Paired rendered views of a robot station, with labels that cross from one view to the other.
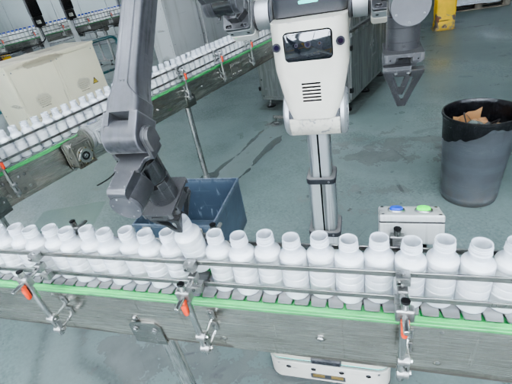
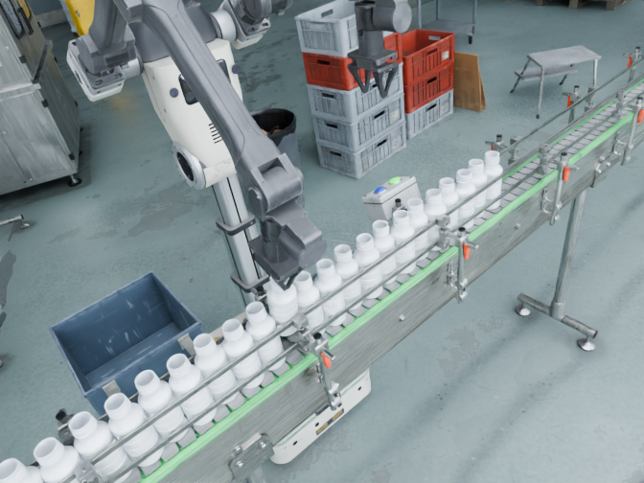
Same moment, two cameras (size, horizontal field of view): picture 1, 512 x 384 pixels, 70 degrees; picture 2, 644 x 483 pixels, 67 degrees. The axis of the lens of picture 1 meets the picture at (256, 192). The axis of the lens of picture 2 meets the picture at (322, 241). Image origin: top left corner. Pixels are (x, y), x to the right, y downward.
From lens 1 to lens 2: 0.74 m
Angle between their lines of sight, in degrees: 44
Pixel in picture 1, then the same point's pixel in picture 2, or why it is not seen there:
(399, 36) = (377, 43)
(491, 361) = (486, 255)
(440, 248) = (448, 189)
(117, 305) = (215, 450)
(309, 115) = (223, 156)
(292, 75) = (197, 118)
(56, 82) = not seen: outside the picture
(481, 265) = (470, 187)
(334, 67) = not seen: hidden behind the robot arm
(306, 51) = not seen: hidden behind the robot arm
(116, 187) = (310, 233)
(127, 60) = (240, 110)
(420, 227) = (405, 193)
